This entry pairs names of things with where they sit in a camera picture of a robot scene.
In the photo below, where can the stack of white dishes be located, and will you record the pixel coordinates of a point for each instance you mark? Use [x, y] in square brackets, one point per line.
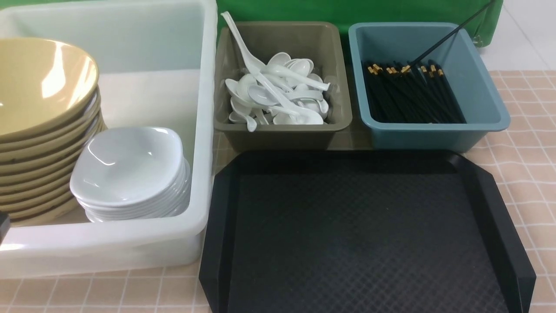
[171, 202]

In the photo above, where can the white ceramic soup spoon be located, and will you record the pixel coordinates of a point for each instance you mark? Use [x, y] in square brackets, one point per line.
[291, 106]

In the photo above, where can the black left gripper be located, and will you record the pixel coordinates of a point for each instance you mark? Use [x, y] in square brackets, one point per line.
[4, 225]

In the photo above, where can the blue plastic bin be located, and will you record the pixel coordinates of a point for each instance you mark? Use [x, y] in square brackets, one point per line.
[465, 71]

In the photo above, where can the green cloth backdrop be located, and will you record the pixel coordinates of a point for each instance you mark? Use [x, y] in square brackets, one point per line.
[360, 11]

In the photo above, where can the checkered peach tablecloth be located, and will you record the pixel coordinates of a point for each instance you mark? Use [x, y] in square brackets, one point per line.
[521, 159]

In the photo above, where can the black serving tray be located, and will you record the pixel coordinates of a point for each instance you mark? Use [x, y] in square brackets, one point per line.
[402, 231]

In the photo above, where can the pile of white spoons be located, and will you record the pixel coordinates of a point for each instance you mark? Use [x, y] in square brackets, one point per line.
[295, 74]

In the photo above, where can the large white plastic tub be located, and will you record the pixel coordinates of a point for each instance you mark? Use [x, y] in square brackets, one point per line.
[157, 64]

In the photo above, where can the white square dish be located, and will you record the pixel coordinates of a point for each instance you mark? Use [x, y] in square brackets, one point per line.
[127, 165]

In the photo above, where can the stack of tan bowls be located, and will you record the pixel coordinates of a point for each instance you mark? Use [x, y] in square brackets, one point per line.
[38, 155]

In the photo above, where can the tan noodle bowl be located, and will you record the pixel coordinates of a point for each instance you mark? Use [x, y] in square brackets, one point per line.
[42, 83]

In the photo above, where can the pile of black chopsticks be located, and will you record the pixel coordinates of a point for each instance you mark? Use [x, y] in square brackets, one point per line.
[420, 95]

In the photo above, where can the black chopstick gold band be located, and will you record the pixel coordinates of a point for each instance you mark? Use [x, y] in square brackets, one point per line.
[445, 38]

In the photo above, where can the olive-brown plastic bin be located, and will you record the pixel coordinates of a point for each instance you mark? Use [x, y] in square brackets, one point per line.
[318, 41]

